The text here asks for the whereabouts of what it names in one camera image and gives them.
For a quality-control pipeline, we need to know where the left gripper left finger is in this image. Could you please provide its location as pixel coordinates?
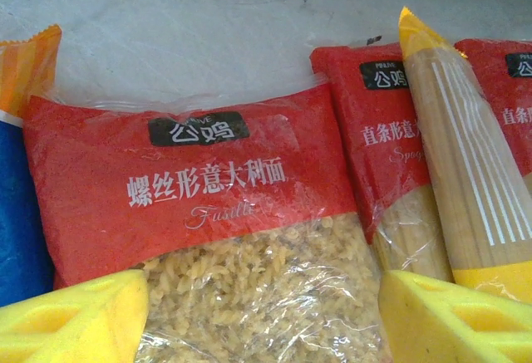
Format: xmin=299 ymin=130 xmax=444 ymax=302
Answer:
xmin=0 ymin=269 xmax=150 ymax=363

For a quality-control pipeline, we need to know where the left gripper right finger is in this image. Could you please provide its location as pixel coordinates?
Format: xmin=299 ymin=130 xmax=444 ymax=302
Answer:
xmin=378 ymin=270 xmax=532 ymax=363

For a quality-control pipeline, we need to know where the blue orange macaroni bag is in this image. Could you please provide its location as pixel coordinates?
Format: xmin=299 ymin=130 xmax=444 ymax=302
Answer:
xmin=0 ymin=24 xmax=62 ymax=308

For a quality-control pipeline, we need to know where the yellow spaghetti bag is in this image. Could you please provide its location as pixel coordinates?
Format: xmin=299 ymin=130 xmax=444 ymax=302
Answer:
xmin=397 ymin=5 xmax=532 ymax=304

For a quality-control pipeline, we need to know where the red fusilli pasta bag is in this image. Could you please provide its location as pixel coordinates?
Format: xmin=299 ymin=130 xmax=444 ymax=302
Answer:
xmin=22 ymin=74 xmax=394 ymax=363

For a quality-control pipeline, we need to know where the red spaghetti bag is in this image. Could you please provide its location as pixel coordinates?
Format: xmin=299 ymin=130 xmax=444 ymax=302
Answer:
xmin=310 ymin=41 xmax=454 ymax=283
xmin=453 ymin=37 xmax=532 ymax=194

